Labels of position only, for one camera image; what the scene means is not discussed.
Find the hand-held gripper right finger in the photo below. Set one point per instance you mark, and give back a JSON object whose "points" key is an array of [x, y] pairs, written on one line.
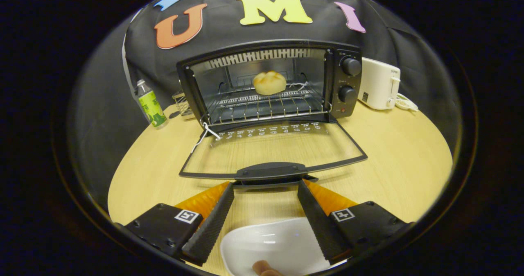
{"points": [[319, 225]]}

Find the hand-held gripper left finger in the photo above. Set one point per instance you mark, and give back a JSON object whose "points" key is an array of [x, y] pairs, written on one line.
{"points": [[211, 225]]}

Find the black toaster oven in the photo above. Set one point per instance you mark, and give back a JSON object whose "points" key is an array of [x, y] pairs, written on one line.
{"points": [[346, 79]]}

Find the golden bread bun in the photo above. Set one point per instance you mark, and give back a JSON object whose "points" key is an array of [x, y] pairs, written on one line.
{"points": [[269, 82]]}

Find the white pop-up toaster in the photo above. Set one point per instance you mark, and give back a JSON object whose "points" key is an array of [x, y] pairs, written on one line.
{"points": [[378, 83]]}

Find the white square plate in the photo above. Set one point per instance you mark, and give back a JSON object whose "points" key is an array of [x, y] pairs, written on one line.
{"points": [[274, 243]]}

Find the green label drink bottle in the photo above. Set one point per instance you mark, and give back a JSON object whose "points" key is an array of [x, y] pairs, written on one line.
{"points": [[152, 108]]}

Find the small white flat gadget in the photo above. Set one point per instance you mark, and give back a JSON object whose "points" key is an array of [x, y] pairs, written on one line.
{"points": [[406, 103]]}

